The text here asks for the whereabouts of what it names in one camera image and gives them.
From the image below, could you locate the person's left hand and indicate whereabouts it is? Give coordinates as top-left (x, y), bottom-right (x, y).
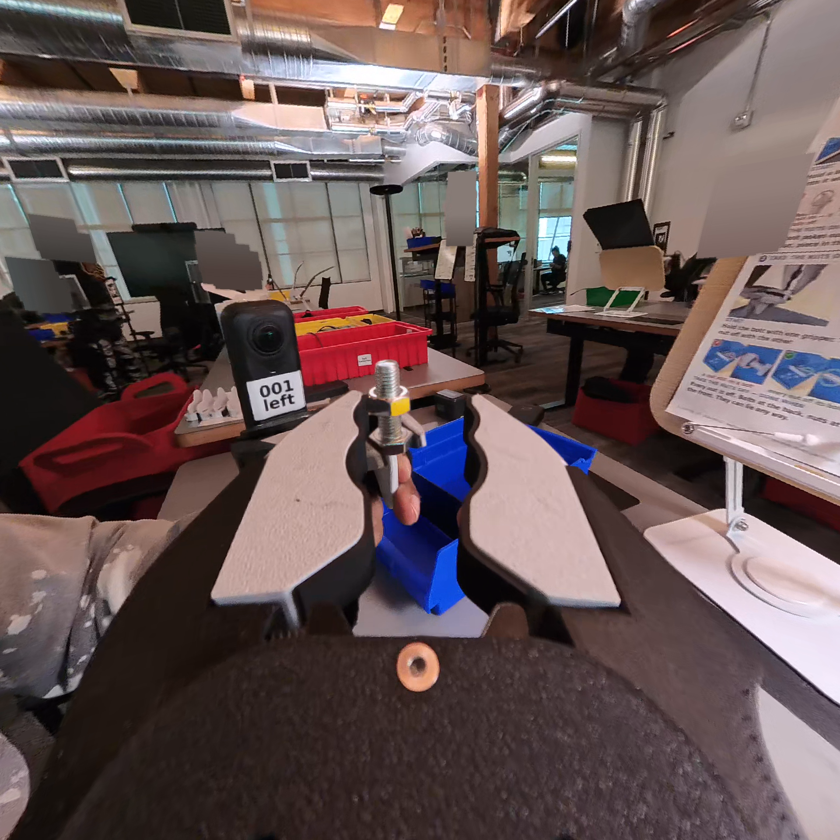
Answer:
top-left (392, 454), bottom-right (423, 527)

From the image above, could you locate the black office chair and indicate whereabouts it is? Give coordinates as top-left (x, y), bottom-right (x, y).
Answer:
top-left (467, 252), bottom-right (529, 365)

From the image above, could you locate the silver hex bolt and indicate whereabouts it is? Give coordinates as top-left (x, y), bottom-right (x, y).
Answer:
top-left (366, 360), bottom-right (411, 457)

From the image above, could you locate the wooden support post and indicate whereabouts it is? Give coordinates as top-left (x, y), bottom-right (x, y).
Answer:
top-left (476, 84), bottom-right (501, 231)

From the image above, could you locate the white clip rack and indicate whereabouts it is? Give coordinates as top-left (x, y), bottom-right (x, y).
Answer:
top-left (185, 387), bottom-right (244, 422)

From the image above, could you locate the silver pipe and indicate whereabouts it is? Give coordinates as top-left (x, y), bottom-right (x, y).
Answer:
top-left (499, 82), bottom-right (667, 204)

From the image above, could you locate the red bag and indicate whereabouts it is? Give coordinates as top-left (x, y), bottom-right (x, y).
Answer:
top-left (572, 377), bottom-right (660, 447)
top-left (20, 374), bottom-right (198, 516)

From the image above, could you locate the black monitor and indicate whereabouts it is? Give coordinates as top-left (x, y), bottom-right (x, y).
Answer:
top-left (107, 223), bottom-right (217, 299)

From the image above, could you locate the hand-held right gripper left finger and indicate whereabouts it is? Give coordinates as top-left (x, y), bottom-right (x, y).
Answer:
top-left (210, 390), bottom-right (378, 631)

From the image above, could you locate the black floor lamp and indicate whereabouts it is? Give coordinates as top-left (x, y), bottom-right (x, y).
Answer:
top-left (369, 184), bottom-right (404, 322)

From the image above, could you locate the blue storage bin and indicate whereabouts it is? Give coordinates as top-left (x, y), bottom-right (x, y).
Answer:
top-left (377, 416), bottom-right (598, 614)

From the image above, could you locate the black panel wooden stand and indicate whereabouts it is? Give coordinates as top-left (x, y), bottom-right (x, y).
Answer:
top-left (583, 199), bottom-right (667, 316)

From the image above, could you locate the office desk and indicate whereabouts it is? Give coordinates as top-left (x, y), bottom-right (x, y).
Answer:
top-left (528, 303), bottom-right (690, 408)

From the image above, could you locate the silver air duct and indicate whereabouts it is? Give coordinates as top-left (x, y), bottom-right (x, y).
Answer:
top-left (0, 85), bottom-right (408, 161)
top-left (617, 0), bottom-right (657, 60)
top-left (0, 0), bottom-right (546, 86)

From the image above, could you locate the printed instruction sheet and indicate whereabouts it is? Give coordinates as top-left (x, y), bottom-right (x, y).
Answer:
top-left (666, 138), bottom-right (840, 476)

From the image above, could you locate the white stand base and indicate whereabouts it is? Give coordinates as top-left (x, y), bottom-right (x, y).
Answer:
top-left (644, 508), bottom-right (840, 703)

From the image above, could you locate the ceiling vent grille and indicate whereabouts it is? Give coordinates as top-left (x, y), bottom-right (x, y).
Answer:
top-left (118, 0), bottom-right (237, 42)

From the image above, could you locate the person's left forearm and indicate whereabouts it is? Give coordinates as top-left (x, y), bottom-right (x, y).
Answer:
top-left (0, 513), bottom-right (198, 697)

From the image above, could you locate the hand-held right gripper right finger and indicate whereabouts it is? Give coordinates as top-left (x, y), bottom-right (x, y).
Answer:
top-left (457, 394), bottom-right (622, 637)

